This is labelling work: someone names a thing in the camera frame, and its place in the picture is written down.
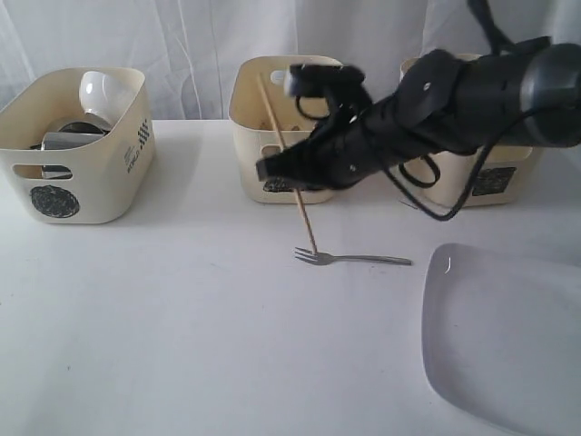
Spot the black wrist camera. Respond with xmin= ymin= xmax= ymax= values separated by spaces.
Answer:
xmin=283 ymin=64 xmax=365 ymax=98

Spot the horizontal wooden chopstick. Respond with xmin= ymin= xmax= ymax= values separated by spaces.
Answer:
xmin=256 ymin=74 xmax=318 ymax=254

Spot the cream bin with triangle mark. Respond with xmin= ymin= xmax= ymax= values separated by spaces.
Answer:
xmin=229 ymin=55 xmax=339 ymax=204

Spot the cream bin with square mark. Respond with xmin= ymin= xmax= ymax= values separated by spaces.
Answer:
xmin=414 ymin=54 xmax=542 ymax=209

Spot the steel fork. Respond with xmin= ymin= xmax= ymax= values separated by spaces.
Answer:
xmin=294 ymin=247 xmax=413 ymax=266

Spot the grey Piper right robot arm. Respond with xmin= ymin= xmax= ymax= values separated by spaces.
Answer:
xmin=256 ymin=1 xmax=580 ymax=190

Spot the tall steel mug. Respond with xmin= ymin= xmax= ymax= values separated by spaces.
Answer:
xmin=29 ymin=132 xmax=104 ymax=180

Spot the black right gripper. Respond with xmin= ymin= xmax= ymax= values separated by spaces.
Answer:
xmin=255 ymin=95 xmax=436 ymax=190

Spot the white curtain backdrop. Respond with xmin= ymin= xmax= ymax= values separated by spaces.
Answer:
xmin=0 ymin=0 xmax=581 ymax=124

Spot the cream bin with circle mark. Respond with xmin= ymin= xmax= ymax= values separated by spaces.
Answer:
xmin=1 ymin=67 xmax=155 ymax=224

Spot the white ceramic bowl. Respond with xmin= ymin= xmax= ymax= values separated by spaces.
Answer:
xmin=78 ymin=71 xmax=136 ymax=126

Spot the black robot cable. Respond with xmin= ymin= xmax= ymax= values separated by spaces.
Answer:
xmin=294 ymin=0 xmax=553 ymax=223

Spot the white square plate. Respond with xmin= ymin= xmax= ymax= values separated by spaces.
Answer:
xmin=421 ymin=243 xmax=580 ymax=435

